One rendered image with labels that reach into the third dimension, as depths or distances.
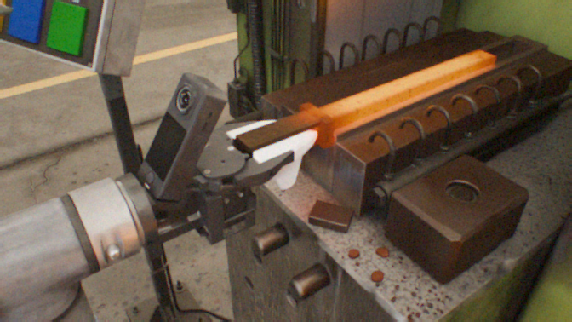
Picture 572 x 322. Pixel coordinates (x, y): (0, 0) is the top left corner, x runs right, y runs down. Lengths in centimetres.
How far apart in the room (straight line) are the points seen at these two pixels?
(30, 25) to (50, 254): 55
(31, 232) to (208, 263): 132
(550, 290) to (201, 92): 44
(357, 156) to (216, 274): 123
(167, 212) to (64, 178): 179
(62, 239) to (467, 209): 36
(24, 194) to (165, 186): 181
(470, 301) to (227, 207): 25
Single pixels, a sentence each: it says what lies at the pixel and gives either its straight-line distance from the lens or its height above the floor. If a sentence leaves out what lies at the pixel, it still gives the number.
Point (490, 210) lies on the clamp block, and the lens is 49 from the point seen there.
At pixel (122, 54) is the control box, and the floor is 97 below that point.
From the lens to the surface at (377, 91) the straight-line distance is 59.
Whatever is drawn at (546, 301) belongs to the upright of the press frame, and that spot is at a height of 84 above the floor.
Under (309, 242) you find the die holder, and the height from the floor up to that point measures 90.
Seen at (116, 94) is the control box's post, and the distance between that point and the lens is 105.
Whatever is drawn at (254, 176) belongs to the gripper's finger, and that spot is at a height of 101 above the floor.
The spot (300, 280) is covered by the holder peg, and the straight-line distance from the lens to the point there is 52.
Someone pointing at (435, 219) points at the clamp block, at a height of 98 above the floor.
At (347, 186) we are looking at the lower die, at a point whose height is 95.
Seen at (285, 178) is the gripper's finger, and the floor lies 97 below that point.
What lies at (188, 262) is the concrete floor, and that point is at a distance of 173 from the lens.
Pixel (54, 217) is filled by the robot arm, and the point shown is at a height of 102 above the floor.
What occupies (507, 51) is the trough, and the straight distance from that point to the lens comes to 82.
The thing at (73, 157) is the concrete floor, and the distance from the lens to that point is 236.
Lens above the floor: 129
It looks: 37 degrees down
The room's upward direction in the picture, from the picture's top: straight up
